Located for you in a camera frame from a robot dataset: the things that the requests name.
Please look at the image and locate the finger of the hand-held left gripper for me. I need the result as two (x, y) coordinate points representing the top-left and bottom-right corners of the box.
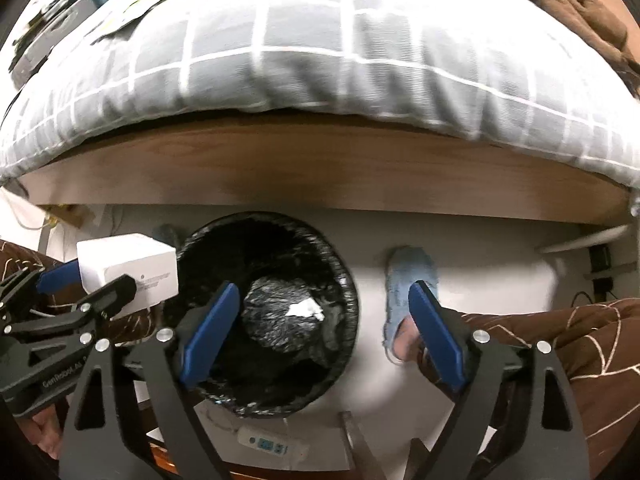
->
(0, 259), (83, 319)
(0, 275), (139, 357)

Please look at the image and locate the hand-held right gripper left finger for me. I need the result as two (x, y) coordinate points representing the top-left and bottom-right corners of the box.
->
(59, 280), (241, 480)

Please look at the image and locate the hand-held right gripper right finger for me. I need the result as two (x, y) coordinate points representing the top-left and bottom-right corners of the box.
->
(400, 280), (591, 480)

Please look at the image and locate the white cardboard box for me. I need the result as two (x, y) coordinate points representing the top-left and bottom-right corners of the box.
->
(76, 232), (180, 321)

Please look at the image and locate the black lined trash bin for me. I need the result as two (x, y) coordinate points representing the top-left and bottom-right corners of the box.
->
(162, 211), (360, 418)

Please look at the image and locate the person's left hand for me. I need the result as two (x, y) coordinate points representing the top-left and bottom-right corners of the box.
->
(21, 402), (64, 461)

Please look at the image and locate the blue slipper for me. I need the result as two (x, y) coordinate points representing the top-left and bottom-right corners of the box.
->
(382, 245), (440, 365)

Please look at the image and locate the crumpled white paper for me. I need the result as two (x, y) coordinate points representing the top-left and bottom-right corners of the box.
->
(287, 299), (326, 322)

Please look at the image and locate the white digital thermometer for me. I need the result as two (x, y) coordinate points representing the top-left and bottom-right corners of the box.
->
(237, 427), (311, 463)

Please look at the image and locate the person's right leg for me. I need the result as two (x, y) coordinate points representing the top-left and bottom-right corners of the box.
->
(392, 297), (640, 480)

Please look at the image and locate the grey suitcase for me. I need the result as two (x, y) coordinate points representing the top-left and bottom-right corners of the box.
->
(10, 0), (93, 86)

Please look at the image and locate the grey checked bed sheet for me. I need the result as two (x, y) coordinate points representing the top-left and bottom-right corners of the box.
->
(0, 0), (640, 188)

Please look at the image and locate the black cable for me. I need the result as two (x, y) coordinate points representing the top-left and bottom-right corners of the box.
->
(570, 280), (618, 311)

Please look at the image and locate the wooden bed frame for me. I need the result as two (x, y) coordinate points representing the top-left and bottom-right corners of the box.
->
(22, 112), (633, 226)

